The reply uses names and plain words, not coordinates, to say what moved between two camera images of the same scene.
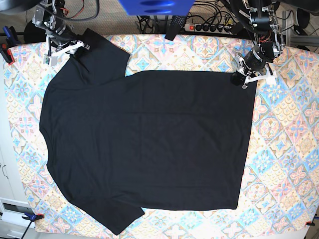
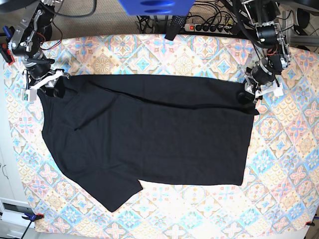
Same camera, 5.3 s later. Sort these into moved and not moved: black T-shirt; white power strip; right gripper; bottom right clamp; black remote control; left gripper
Moved: right gripper; black T-shirt; left gripper
Not moved: black remote control; bottom right clamp; white power strip
